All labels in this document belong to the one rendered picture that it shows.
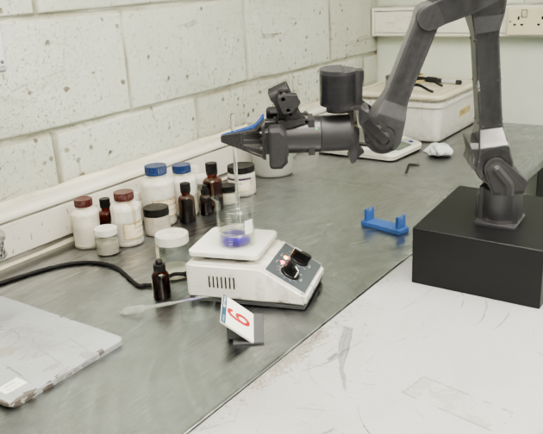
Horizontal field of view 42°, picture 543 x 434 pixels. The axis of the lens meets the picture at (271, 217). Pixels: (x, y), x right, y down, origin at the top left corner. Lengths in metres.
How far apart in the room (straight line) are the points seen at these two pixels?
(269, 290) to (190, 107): 0.79
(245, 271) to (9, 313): 0.39
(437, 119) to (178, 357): 1.36
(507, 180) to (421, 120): 1.07
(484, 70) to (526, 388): 0.46
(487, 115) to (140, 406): 0.66
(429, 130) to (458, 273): 1.06
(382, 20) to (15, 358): 1.86
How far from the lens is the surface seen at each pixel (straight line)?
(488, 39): 1.10
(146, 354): 1.04
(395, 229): 1.43
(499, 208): 1.18
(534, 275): 1.14
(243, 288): 1.13
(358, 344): 1.03
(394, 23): 2.55
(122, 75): 1.63
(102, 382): 0.99
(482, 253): 1.15
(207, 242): 1.17
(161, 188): 1.51
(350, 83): 1.08
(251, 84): 2.00
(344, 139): 1.10
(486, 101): 1.12
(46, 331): 1.13
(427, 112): 2.18
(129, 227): 1.43
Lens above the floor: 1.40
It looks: 19 degrees down
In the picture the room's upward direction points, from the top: 3 degrees counter-clockwise
